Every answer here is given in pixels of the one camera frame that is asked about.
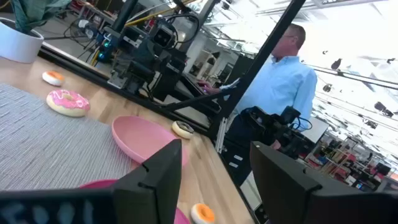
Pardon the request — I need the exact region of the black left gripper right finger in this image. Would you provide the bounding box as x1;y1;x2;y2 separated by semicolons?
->
250;141;363;224

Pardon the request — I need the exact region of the pink frosted white striped donut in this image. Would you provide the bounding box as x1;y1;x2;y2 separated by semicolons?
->
45;89;91;118

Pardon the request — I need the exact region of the green potted plant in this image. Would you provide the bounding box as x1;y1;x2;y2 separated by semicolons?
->
11;0;72;35

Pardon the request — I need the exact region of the small blue sprinkled donut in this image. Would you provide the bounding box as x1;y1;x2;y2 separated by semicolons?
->
190;203;216;224

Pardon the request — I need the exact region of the yellow cable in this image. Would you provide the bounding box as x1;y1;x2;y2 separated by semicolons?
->
124;0;200;27

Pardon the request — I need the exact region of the cluttered background shelf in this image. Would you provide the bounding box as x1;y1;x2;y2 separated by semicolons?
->
306;136;392;190

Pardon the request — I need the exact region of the white plant pot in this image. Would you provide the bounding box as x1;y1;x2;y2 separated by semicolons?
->
0;17;45;64

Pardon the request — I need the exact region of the small chocolate frosted donut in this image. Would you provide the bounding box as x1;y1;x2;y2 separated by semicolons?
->
172;120;195;140

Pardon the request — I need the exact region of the grey woven placemat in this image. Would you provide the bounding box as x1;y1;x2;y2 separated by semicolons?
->
0;83;133;191

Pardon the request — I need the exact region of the dark pink plate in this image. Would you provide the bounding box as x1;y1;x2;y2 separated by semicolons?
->
79;179;191;224

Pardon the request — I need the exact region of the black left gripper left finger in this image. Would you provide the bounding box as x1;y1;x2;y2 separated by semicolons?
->
111;139;183;224

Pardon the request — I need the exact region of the small orange topped donut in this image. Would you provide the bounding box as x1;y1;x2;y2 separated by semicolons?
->
42;70;65;87

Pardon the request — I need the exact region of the black floor fan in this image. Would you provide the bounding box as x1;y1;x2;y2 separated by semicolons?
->
63;18;98;48

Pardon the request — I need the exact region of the person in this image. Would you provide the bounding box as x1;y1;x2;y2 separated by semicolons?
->
197;23;318;187

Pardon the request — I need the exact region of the light pink plate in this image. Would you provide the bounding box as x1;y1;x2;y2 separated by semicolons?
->
111;115;189;167

